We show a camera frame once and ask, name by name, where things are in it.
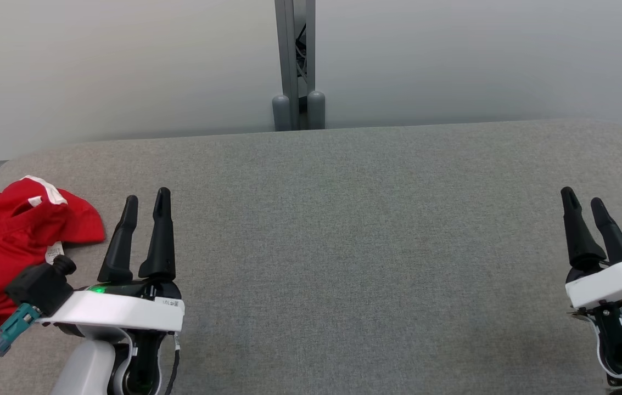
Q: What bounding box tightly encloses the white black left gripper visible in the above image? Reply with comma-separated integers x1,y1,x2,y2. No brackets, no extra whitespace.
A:
36,188,186,334

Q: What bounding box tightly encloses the grey metal partition post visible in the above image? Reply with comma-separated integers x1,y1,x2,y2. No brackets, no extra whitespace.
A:
305,0,326,131
272,0,299,132

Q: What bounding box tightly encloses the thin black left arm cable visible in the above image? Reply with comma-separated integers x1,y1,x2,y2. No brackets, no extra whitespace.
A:
164,332,181,395

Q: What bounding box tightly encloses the red jersey shirt with print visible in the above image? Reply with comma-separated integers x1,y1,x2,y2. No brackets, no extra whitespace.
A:
0,174,107,286

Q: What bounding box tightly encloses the teal plug left camera cable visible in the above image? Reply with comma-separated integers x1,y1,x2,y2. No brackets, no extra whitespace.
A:
0,303,41,395

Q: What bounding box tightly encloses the grey fabric sofa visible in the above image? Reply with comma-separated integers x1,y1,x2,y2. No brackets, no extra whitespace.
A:
0,118,622,395

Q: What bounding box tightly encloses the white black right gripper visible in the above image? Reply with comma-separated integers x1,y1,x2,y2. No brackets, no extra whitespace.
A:
561,187,622,311

